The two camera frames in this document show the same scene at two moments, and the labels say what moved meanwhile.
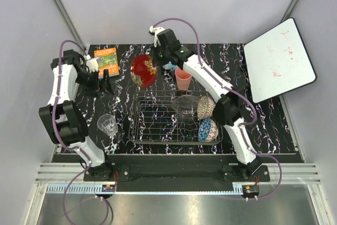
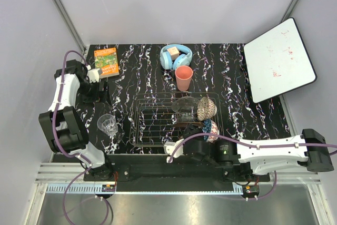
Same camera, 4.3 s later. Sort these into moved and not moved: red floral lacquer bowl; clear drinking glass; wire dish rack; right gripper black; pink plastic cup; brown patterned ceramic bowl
Moved: red floral lacquer bowl; right gripper black
Not moved: brown patterned ceramic bowl; clear drinking glass; pink plastic cup; wire dish rack
